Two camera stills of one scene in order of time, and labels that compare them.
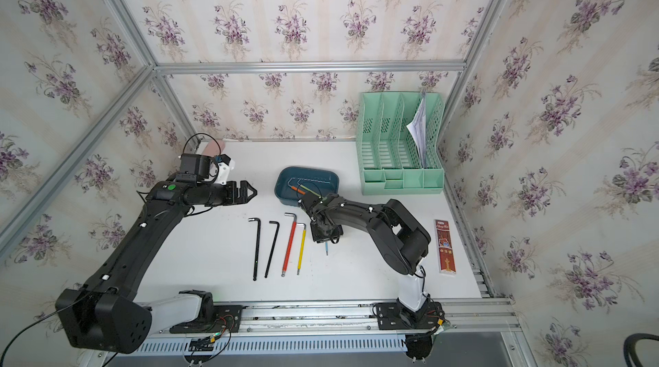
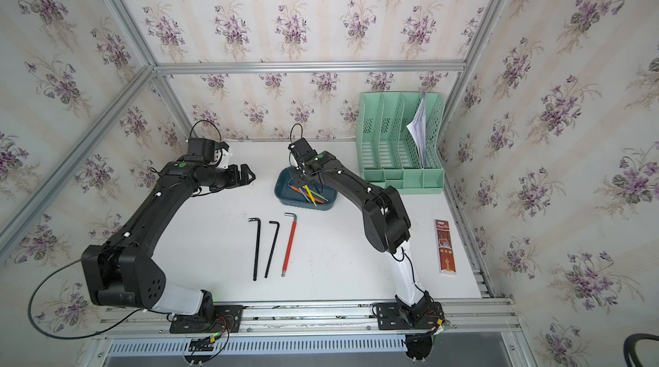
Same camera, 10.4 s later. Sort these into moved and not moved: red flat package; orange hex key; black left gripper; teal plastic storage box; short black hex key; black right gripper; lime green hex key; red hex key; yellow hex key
Moved: yellow hex key; black right gripper; black left gripper
Not moved: red flat package; red hex key; orange hex key; teal plastic storage box; lime green hex key; short black hex key
